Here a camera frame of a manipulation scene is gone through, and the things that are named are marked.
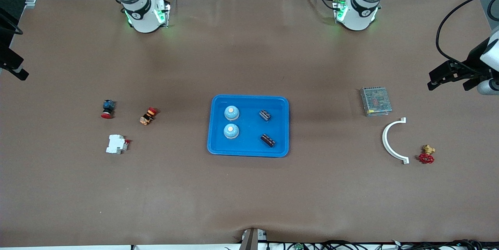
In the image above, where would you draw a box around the blue plastic tray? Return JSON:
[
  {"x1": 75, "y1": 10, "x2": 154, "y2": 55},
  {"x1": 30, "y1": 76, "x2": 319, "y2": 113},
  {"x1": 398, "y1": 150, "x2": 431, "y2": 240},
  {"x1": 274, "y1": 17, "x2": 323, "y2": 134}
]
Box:
[{"x1": 207, "y1": 94, "x2": 290, "y2": 158}]

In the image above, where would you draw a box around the white circuit breaker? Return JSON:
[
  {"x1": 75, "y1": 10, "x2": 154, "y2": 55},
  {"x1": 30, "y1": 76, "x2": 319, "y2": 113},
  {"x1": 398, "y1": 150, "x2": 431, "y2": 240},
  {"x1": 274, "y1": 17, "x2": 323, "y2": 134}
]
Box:
[{"x1": 106, "y1": 134, "x2": 131, "y2": 154}]

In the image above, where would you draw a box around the red button blue body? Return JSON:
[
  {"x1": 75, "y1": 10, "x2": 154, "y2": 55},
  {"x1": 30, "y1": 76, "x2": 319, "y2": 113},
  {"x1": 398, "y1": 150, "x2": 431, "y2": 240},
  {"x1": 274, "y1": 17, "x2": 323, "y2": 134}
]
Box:
[{"x1": 101, "y1": 99, "x2": 116, "y2": 119}]

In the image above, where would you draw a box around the metal mesh power supply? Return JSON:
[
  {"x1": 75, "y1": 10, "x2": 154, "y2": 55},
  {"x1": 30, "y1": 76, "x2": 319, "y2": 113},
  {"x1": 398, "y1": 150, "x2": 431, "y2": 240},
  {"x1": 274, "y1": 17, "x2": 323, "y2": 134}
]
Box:
[{"x1": 359, "y1": 87, "x2": 393, "y2": 117}]

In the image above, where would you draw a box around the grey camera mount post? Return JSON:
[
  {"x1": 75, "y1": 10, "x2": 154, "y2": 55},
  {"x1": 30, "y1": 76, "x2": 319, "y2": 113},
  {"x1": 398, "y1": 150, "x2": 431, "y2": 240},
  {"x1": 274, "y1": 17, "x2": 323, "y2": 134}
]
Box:
[{"x1": 240, "y1": 228, "x2": 267, "y2": 250}]

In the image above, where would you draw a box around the black cable bundle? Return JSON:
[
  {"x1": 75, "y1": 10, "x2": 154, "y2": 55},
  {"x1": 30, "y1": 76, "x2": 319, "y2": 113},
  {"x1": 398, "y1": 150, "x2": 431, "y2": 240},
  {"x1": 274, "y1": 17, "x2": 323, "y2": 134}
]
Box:
[{"x1": 269, "y1": 239, "x2": 499, "y2": 250}]

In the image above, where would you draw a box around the brass valve red handwheel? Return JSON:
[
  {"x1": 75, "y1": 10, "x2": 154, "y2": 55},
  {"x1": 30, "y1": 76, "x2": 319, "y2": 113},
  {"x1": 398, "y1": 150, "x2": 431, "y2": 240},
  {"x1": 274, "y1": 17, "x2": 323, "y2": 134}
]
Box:
[{"x1": 418, "y1": 144, "x2": 436, "y2": 165}]

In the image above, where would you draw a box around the white curved plastic bracket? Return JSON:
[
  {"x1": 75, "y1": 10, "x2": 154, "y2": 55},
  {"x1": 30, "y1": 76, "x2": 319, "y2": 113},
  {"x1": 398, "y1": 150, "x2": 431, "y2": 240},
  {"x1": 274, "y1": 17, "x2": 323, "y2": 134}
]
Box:
[{"x1": 382, "y1": 117, "x2": 410, "y2": 165}]

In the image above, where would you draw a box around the red orange emergency stop button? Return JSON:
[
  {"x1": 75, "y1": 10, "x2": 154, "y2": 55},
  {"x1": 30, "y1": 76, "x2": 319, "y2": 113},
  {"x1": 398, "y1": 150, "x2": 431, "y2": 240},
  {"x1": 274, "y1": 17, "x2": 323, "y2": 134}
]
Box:
[{"x1": 139, "y1": 107, "x2": 159, "y2": 126}]

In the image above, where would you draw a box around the light blue desk bell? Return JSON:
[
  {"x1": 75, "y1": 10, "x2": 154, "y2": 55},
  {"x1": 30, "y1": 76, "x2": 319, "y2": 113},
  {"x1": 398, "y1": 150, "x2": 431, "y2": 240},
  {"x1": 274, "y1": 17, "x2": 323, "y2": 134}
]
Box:
[
  {"x1": 224, "y1": 105, "x2": 241, "y2": 121},
  {"x1": 223, "y1": 123, "x2": 240, "y2": 140}
]

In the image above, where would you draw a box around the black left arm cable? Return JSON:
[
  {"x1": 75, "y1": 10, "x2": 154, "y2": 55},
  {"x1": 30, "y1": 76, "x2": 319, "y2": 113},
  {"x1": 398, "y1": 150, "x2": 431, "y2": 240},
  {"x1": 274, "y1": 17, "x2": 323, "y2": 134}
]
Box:
[{"x1": 435, "y1": 0, "x2": 499, "y2": 76}]

